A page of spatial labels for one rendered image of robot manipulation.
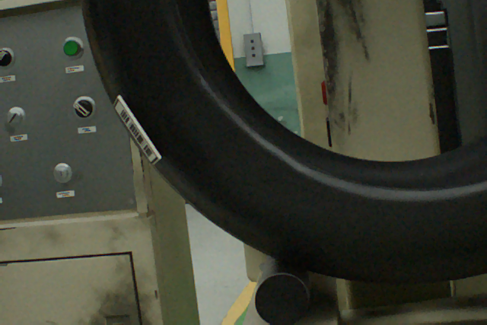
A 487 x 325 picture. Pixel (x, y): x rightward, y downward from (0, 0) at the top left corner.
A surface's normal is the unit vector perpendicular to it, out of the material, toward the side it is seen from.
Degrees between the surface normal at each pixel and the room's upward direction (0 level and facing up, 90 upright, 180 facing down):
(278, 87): 90
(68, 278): 90
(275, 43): 90
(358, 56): 90
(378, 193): 100
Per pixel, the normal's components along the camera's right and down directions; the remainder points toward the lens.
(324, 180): -0.15, 0.23
